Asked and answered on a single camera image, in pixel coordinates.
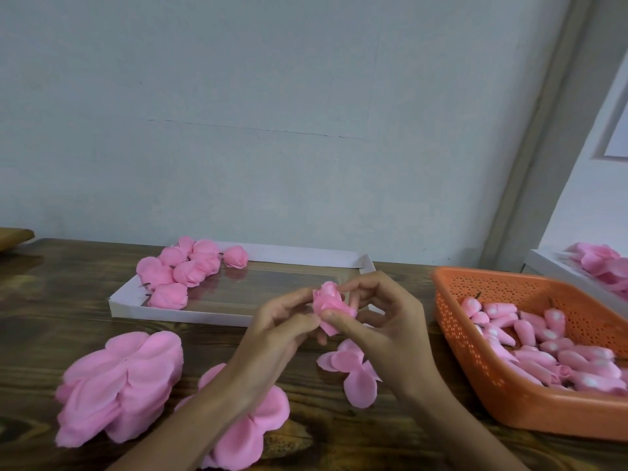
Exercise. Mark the person's right hand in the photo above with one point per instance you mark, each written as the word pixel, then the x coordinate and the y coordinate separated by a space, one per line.
pixel 397 333

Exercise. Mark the person's left hand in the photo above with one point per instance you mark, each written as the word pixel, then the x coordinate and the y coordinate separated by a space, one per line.
pixel 267 343

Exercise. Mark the white shallow tray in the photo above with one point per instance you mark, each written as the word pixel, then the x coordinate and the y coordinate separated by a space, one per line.
pixel 245 287

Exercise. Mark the stack of pink petals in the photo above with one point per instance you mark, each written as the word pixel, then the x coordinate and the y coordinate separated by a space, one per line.
pixel 240 441
pixel 118 387

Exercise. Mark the pink petal flower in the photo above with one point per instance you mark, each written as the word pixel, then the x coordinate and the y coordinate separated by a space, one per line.
pixel 206 256

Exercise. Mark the pink rose buds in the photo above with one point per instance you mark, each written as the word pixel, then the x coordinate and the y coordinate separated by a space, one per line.
pixel 530 343

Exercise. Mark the group of finished pink roses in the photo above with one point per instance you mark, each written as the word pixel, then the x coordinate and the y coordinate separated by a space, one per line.
pixel 152 273

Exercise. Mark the pile of pink petals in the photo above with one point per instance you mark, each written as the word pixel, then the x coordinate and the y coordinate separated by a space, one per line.
pixel 600 260

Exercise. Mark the person's left forearm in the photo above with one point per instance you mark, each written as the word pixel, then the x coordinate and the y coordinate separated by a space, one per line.
pixel 186 431

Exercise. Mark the orange plastic basket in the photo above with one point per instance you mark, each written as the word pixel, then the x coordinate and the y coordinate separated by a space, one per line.
pixel 510 412

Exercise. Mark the white paper notice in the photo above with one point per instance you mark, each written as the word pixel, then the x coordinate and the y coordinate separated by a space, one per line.
pixel 617 137

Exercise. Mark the grey door frame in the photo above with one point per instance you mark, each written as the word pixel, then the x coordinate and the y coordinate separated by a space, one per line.
pixel 549 127

